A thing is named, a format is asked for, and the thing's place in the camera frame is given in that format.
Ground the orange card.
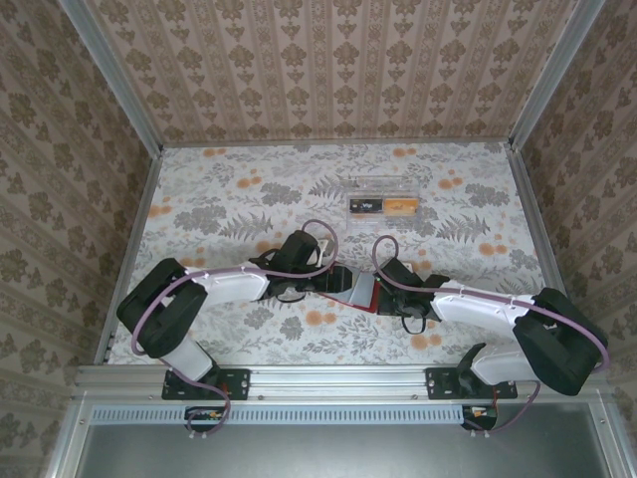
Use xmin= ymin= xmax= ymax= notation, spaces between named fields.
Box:
xmin=383 ymin=197 xmax=418 ymax=216

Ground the clear plastic box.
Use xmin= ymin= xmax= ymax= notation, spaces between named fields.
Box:
xmin=343 ymin=173 xmax=422 ymax=230

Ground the small connector board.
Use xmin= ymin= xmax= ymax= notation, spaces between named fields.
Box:
xmin=184 ymin=405 xmax=231 ymax=433
xmin=461 ymin=404 xmax=500 ymax=430

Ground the grey metal sheet panel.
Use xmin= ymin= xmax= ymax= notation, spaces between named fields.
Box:
xmin=47 ymin=390 xmax=637 ymax=478

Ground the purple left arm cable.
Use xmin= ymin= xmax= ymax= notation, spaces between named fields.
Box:
xmin=129 ymin=218 xmax=342 ymax=442

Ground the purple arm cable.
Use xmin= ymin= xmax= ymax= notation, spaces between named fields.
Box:
xmin=129 ymin=218 xmax=342 ymax=442
xmin=372 ymin=236 xmax=611 ymax=434

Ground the aluminium table edge rail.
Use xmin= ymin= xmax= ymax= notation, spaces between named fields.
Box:
xmin=74 ymin=362 xmax=611 ymax=402

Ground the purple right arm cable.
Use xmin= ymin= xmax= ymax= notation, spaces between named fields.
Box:
xmin=372 ymin=236 xmax=611 ymax=434

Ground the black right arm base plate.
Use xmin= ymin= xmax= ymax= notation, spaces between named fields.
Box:
xmin=425 ymin=366 xmax=519 ymax=401

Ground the aluminium table end rail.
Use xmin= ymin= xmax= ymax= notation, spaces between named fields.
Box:
xmin=161 ymin=138 xmax=514 ymax=149

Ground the slotted grey cable duct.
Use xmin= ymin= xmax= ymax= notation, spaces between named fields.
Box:
xmin=92 ymin=403 xmax=502 ymax=426

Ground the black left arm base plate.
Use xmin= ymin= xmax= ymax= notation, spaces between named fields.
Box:
xmin=161 ymin=366 xmax=251 ymax=401

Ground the aluminium table side rail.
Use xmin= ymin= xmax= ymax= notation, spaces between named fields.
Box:
xmin=94 ymin=148 xmax=165 ymax=364
xmin=507 ymin=141 xmax=591 ymax=364

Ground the aluminium frame post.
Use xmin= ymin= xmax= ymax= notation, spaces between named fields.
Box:
xmin=510 ymin=0 xmax=611 ymax=150
xmin=58 ymin=0 xmax=165 ymax=153

